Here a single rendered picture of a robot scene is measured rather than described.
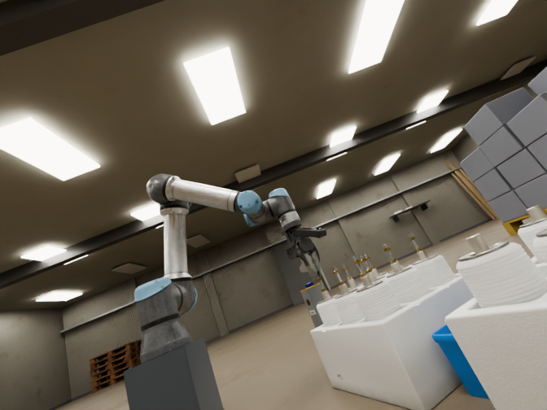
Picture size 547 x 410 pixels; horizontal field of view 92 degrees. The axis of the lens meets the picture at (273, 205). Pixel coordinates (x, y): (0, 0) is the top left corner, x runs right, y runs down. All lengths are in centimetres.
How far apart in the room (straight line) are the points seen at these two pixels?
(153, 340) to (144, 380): 10
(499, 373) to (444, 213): 1231
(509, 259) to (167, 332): 84
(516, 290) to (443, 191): 1265
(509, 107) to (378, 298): 287
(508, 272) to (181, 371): 77
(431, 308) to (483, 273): 29
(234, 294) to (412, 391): 1033
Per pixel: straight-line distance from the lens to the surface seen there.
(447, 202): 1304
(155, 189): 106
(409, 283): 82
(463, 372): 73
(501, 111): 335
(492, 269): 52
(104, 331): 1295
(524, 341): 51
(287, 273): 1023
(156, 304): 95
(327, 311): 94
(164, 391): 92
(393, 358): 72
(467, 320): 54
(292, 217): 99
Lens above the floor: 31
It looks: 19 degrees up
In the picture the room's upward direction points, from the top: 23 degrees counter-clockwise
